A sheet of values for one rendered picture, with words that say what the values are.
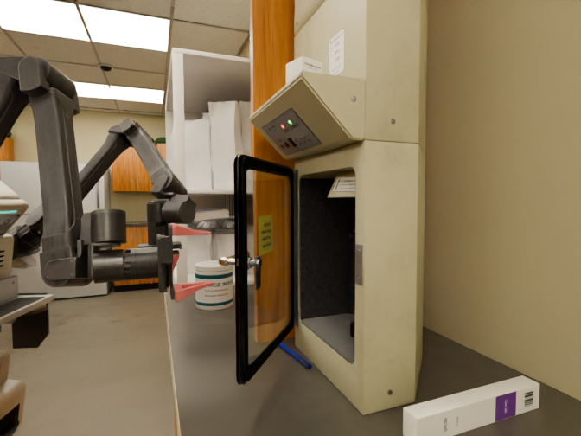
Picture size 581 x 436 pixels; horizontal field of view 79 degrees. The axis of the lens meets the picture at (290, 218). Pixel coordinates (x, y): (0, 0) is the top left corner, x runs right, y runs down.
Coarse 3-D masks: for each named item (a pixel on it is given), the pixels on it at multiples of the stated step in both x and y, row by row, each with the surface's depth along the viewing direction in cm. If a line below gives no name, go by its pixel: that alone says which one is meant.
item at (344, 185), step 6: (342, 174) 72; (348, 174) 71; (354, 174) 70; (336, 180) 74; (342, 180) 71; (348, 180) 70; (354, 180) 69; (336, 186) 72; (342, 186) 71; (348, 186) 70; (354, 186) 69; (330, 192) 74; (336, 192) 72; (342, 192) 70; (348, 192) 69; (354, 192) 68
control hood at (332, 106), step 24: (312, 72) 55; (288, 96) 62; (312, 96) 56; (336, 96) 56; (360, 96) 58; (264, 120) 78; (312, 120) 62; (336, 120) 57; (360, 120) 58; (336, 144) 64
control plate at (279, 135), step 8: (288, 112) 66; (272, 120) 74; (280, 120) 71; (296, 120) 67; (264, 128) 81; (272, 128) 77; (280, 128) 74; (288, 128) 72; (296, 128) 69; (304, 128) 67; (272, 136) 81; (280, 136) 78; (288, 136) 75; (296, 136) 72; (312, 136) 67; (280, 144) 82; (304, 144) 72; (312, 144) 70; (288, 152) 82
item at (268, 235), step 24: (264, 192) 69; (288, 192) 84; (264, 216) 70; (288, 216) 84; (264, 240) 70; (288, 240) 84; (264, 264) 70; (288, 264) 84; (264, 288) 70; (288, 288) 85; (264, 312) 70; (288, 312) 85; (264, 336) 70; (240, 384) 61
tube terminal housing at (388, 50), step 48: (336, 0) 67; (384, 0) 59; (384, 48) 59; (384, 96) 60; (384, 144) 60; (384, 192) 61; (384, 240) 61; (384, 288) 61; (384, 336) 62; (336, 384) 70; (384, 384) 62
